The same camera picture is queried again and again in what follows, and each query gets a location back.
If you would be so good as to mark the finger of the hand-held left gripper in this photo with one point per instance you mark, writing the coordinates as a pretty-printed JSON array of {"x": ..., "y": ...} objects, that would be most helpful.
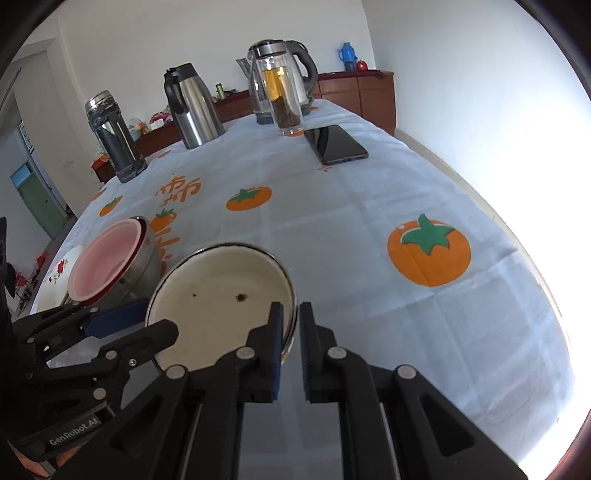
[
  {"x": 120, "y": 318},
  {"x": 143, "y": 339}
]

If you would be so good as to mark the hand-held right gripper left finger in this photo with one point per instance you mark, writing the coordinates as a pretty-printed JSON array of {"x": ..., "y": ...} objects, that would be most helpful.
[{"x": 277, "y": 353}]

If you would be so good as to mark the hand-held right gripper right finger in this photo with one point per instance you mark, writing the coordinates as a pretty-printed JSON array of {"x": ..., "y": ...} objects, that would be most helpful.
[{"x": 304, "y": 357}]

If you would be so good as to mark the pink plastic bowl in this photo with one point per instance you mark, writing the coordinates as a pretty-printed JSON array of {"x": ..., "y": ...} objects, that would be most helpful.
[{"x": 104, "y": 263}]

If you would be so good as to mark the stainless steel bowl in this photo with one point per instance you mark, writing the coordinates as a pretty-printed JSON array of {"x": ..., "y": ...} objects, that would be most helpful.
[{"x": 150, "y": 263}]

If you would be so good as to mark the white plate with red flowers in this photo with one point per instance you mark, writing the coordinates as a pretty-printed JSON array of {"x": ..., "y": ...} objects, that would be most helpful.
[{"x": 55, "y": 277}]

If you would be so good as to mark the white enamel bowl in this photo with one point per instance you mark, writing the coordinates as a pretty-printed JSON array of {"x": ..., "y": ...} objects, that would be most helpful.
[{"x": 217, "y": 304}]

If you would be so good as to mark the red things on floor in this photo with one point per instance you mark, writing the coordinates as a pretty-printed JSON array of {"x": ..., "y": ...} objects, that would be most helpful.
[{"x": 27, "y": 277}]

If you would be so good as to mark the green door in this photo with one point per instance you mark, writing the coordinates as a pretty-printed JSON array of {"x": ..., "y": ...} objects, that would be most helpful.
[{"x": 39, "y": 203}]

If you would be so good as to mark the black travel thermos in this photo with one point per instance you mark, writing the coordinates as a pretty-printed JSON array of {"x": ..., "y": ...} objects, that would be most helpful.
[{"x": 115, "y": 143}]

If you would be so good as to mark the pile of colourful cloth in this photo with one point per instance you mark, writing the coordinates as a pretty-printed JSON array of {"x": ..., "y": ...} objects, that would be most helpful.
[{"x": 160, "y": 118}]

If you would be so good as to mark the black smartphone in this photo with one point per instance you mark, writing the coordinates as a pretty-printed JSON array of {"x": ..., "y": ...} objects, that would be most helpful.
[{"x": 337, "y": 144}]

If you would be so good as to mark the small green bottle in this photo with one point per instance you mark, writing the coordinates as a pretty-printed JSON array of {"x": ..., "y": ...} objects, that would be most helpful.
[{"x": 220, "y": 91}]

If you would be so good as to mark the glass tea bottle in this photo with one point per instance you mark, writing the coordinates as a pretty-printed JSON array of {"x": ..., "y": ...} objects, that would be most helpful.
[{"x": 284, "y": 101}]

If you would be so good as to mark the brown wooden cabinet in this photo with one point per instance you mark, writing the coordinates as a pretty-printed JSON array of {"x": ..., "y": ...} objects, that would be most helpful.
[{"x": 364, "y": 97}]

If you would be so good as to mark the stainless steel electric kettle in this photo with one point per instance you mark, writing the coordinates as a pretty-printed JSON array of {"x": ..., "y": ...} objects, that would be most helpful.
[{"x": 304, "y": 69}]

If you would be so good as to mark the small red jar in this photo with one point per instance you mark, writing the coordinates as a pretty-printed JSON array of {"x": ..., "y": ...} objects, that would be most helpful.
[{"x": 362, "y": 66}]

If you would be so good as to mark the blue thermos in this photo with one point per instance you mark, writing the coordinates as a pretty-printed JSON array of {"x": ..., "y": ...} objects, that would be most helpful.
[{"x": 347, "y": 56}]

